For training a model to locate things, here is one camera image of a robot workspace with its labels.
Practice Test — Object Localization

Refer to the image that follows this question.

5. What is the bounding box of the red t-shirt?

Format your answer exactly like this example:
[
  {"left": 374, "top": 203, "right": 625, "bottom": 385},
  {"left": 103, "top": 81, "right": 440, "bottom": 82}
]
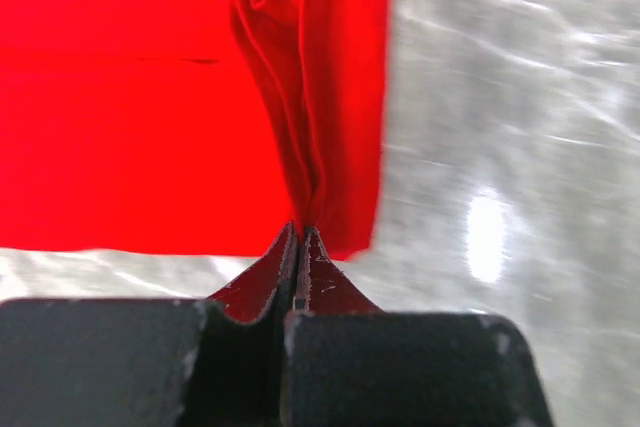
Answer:
[{"left": 1, "top": 0, "right": 390, "bottom": 260}]

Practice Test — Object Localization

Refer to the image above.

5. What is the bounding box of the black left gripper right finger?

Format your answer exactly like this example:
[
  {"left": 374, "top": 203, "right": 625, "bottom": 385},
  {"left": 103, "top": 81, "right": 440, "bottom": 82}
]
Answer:
[{"left": 280, "top": 229, "right": 553, "bottom": 426}]

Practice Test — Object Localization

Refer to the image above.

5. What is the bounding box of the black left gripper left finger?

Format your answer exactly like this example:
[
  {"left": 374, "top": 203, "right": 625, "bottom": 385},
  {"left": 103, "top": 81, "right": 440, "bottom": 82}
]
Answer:
[{"left": 1, "top": 226, "right": 298, "bottom": 426}]

